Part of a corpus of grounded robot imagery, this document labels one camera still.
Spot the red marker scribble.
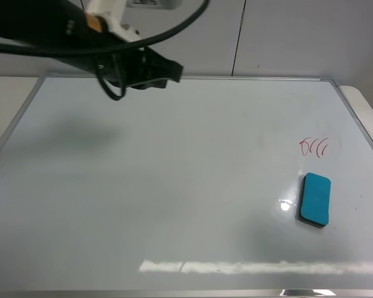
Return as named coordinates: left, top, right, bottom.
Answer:
left=299, top=137, right=329, bottom=158

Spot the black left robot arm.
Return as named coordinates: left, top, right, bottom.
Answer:
left=0, top=1, right=183, bottom=89

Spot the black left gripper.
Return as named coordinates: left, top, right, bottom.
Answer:
left=96, top=47, right=183, bottom=89

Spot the black cable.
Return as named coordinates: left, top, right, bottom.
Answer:
left=0, top=0, right=211, bottom=102

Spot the white orange wrist camera mount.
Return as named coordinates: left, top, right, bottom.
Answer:
left=86, top=0, right=141, bottom=42

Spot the white whiteboard with aluminium frame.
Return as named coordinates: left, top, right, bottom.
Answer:
left=0, top=76, right=373, bottom=297

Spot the teal whiteboard eraser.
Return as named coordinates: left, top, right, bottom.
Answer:
left=297, top=173, right=331, bottom=228

